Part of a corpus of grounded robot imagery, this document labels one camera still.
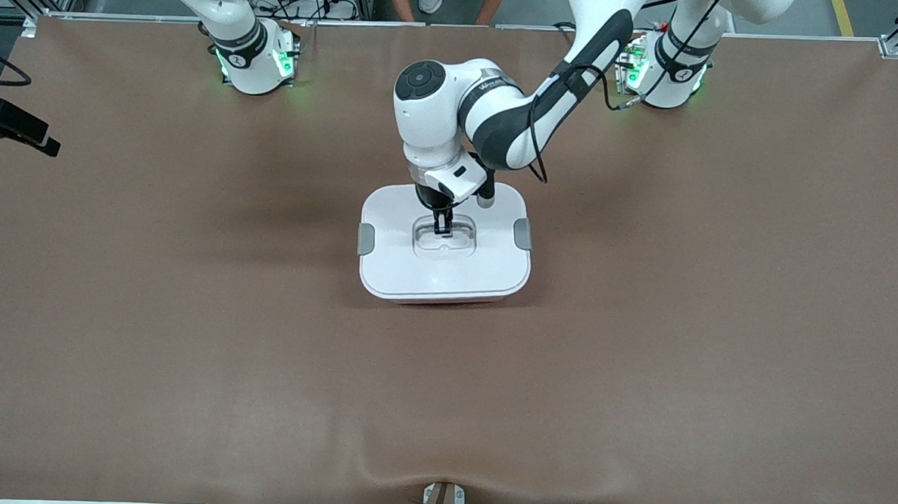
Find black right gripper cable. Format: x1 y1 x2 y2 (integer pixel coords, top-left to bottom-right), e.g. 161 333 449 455
0 42 33 87

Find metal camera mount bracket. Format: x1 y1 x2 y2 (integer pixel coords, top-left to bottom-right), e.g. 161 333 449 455
421 481 467 504

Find pink translucent plastic box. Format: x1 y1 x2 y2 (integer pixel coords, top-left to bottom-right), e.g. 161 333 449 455
390 295 512 310

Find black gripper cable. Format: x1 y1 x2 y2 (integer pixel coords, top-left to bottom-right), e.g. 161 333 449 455
0 42 33 87
524 0 726 192

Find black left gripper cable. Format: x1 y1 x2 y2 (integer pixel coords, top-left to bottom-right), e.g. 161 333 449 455
524 0 726 192

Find white box lid grey clips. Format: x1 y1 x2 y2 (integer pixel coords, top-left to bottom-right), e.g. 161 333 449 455
355 179 535 308

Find brown table mat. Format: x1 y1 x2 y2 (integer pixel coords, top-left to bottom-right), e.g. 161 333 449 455
0 2 898 504

